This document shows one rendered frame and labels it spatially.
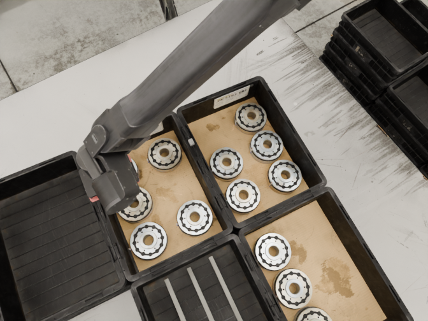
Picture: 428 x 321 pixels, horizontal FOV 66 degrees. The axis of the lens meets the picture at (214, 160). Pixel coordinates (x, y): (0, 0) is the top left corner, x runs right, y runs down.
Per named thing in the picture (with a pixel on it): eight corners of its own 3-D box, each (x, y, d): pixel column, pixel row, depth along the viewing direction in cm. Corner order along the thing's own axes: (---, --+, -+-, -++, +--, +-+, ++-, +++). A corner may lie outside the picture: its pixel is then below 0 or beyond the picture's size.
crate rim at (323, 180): (174, 112, 101) (174, 108, 99) (260, 78, 107) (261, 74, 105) (234, 232, 90) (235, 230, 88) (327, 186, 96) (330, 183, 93)
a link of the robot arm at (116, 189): (137, 120, 60) (98, 120, 53) (170, 171, 57) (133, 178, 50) (105, 159, 66) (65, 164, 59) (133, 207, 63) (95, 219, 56)
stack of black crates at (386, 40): (311, 69, 202) (341, 13, 160) (347, 48, 209) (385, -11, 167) (354, 120, 191) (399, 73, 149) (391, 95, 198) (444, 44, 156)
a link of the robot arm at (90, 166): (99, 132, 58) (68, 148, 57) (117, 164, 57) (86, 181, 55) (108, 147, 65) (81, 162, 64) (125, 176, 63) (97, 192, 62)
